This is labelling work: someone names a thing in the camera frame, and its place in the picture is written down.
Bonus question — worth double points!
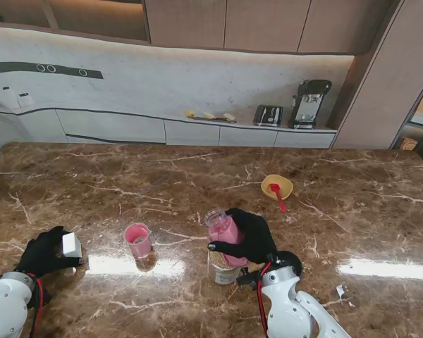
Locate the clear airtight container white lid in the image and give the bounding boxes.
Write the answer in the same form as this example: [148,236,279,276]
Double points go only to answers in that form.
[204,208,250,269]

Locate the brown tall cabinet panel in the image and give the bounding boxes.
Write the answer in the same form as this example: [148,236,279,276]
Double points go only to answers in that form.
[331,0,423,151]

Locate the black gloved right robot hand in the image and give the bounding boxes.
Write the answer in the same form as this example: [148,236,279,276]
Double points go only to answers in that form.
[207,207,278,265]

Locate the red black arm cables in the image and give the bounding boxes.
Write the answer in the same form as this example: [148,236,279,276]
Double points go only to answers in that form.
[26,273,47,338]
[256,260,273,337]

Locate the tall white bottle black cap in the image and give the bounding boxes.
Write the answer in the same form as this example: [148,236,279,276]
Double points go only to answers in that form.
[1,86,18,109]

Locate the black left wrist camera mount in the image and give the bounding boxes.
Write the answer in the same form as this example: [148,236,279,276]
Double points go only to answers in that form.
[27,288,53,310]

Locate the red black left arm cables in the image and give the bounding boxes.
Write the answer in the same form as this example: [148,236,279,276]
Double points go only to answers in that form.
[26,273,47,338]

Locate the red plastic scoop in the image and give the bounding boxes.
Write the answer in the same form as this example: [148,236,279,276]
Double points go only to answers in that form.
[269,182,287,213]

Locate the black round jar lid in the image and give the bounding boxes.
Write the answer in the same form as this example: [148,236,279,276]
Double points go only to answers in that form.
[277,250,304,279]

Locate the short white bottle black cap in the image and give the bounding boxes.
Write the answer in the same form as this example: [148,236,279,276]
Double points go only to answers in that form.
[16,92,35,108]

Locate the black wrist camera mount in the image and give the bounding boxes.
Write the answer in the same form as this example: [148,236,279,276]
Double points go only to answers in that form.
[235,266,264,287]
[27,288,53,310]

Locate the orange printed box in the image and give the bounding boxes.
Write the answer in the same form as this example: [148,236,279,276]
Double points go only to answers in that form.
[398,136,419,152]

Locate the dark serving board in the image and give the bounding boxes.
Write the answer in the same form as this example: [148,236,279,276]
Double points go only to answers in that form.
[191,115,238,125]

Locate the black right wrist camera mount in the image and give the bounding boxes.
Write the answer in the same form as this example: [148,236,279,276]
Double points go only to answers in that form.
[235,266,264,287]

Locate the white counter with drawers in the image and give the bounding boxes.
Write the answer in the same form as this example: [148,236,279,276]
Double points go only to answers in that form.
[0,104,339,149]

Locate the brown wooden wall cabinets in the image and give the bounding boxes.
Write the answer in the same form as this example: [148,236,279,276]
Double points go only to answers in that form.
[0,0,403,56]

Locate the black espresso machine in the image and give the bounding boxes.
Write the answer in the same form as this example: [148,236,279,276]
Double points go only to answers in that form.
[287,78,332,130]

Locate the black silver toaster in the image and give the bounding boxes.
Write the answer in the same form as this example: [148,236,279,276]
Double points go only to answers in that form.
[252,104,283,127]

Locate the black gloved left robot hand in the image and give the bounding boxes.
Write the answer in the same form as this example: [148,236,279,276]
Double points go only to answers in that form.
[13,225,85,279]

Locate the red black right arm cables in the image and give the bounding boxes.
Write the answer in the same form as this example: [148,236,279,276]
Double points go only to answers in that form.
[256,260,273,337]

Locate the black wall panel with rings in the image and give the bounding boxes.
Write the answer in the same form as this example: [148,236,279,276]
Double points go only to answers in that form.
[0,61,103,81]

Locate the pink plastic measuring cup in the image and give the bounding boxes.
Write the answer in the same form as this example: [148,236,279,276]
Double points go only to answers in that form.
[123,223,152,261]

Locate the white square container lid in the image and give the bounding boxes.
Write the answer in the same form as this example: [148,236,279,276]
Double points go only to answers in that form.
[61,231,82,259]

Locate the clear grain jar with label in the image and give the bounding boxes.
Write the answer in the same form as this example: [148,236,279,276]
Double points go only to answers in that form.
[207,249,241,285]

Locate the yellow plastic bowl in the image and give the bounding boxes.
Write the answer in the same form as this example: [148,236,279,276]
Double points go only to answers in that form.
[260,173,294,201]

